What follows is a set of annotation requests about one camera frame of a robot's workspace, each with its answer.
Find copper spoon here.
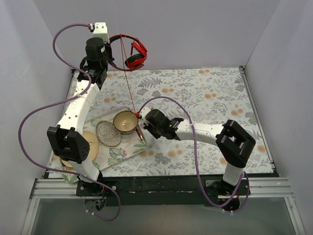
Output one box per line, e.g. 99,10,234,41
136,125,146,141

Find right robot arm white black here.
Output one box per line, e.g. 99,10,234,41
139,108,256,196

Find speckled grey saucer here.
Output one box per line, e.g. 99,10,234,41
95,120,122,147

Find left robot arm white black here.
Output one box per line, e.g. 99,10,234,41
47,37,111,196

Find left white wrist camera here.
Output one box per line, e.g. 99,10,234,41
92,22,110,44

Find floral serving tray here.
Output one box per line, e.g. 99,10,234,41
57,106,148,184

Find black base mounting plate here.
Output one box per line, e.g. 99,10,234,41
73,170,279,206

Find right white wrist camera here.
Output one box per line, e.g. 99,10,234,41
139,107,152,119

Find red black headphones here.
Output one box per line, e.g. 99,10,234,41
109,34,148,72

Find beige ceramic bowl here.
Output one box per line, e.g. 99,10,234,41
113,110,138,135

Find yellow bird plate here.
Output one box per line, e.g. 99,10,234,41
59,130,100,168

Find red headphone cable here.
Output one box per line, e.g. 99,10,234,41
119,33,141,118

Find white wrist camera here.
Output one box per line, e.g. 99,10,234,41
92,22,110,44
139,107,152,119

